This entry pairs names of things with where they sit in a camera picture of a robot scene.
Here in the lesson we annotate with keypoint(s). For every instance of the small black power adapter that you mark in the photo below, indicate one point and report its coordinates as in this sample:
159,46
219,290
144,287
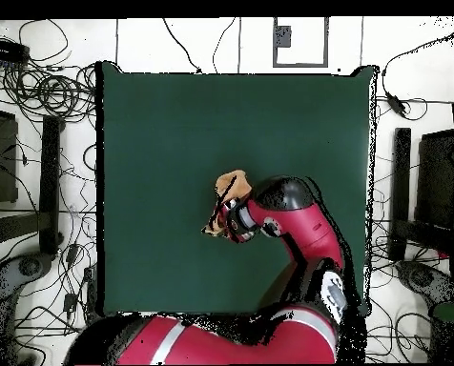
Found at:
70,302
72,253

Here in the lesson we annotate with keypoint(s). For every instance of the office chair base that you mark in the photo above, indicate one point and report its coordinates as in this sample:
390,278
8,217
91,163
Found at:
421,276
28,267

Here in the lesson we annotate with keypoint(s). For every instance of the black box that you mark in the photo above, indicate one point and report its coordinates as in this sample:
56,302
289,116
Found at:
4,160
435,175

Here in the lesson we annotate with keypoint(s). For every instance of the tan terry towel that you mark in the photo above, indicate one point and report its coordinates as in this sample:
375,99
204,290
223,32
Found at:
234,185

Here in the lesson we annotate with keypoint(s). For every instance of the black stand base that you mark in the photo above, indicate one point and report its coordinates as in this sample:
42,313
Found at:
49,171
400,171

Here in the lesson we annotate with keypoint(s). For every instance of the small grey box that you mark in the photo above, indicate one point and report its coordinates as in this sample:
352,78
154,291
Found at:
283,38

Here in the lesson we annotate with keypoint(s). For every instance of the black power strip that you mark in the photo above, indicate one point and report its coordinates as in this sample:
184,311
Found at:
5,49

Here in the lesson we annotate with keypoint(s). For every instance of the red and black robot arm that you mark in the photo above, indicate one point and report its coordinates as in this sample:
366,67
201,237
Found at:
299,228

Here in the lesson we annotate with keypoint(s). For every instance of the grey square floor frame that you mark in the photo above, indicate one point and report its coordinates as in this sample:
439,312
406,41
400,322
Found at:
299,65

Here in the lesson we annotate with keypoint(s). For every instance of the dark green table cloth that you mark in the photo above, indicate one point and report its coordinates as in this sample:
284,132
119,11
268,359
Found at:
173,133

